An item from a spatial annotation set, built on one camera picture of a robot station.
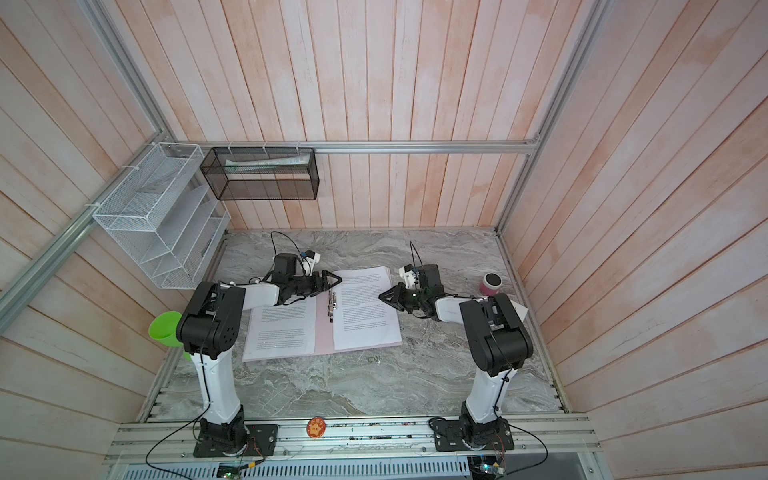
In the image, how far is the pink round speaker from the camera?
1000 millimetres

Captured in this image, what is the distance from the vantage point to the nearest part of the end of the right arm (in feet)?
2.52

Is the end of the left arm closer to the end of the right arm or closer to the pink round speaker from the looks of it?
the end of the right arm

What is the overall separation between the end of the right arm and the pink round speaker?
0.27 m
